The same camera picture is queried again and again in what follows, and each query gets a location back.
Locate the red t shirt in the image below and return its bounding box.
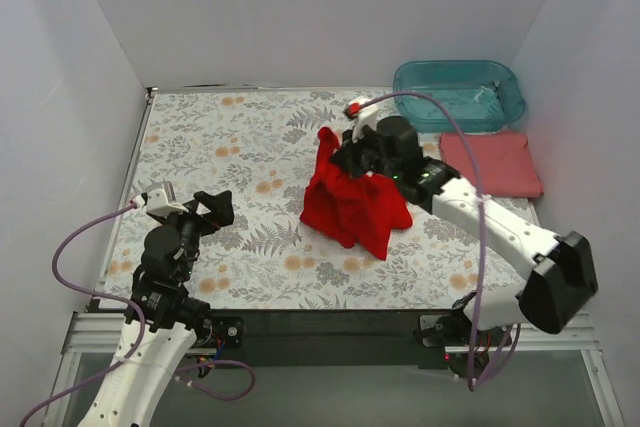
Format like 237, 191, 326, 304
300, 127, 413, 260

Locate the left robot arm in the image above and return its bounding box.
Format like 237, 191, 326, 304
80, 183, 234, 426

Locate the folded pink t shirt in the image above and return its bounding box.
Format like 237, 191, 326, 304
439, 131, 544, 199

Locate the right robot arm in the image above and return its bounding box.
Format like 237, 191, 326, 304
331, 116, 598, 345

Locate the floral tablecloth mat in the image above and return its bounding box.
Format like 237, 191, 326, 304
126, 90, 519, 309

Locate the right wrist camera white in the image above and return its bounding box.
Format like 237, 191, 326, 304
344, 96, 378, 142

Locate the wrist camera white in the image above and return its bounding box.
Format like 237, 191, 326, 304
344, 96, 378, 142
130, 181, 188, 218

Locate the aluminium frame rail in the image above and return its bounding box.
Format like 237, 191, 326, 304
63, 311, 601, 353

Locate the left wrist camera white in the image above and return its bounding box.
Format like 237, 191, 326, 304
130, 181, 188, 218

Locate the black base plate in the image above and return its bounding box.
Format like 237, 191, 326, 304
187, 309, 470, 375

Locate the teal plastic bin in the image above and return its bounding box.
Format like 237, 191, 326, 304
393, 60, 526, 134

